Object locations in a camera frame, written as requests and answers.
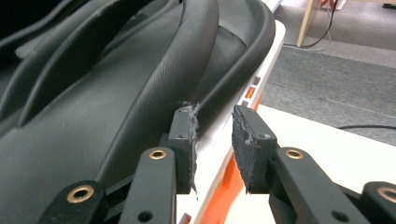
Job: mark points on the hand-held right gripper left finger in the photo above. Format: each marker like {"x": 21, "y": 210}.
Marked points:
{"x": 185, "y": 149}

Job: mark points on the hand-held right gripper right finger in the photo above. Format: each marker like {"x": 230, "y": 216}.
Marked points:
{"x": 253, "y": 152}

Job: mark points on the white shoe rack orange legs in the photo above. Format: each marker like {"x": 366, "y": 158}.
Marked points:
{"x": 214, "y": 149}

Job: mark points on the light wooden furniture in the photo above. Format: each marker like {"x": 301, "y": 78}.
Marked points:
{"x": 305, "y": 21}

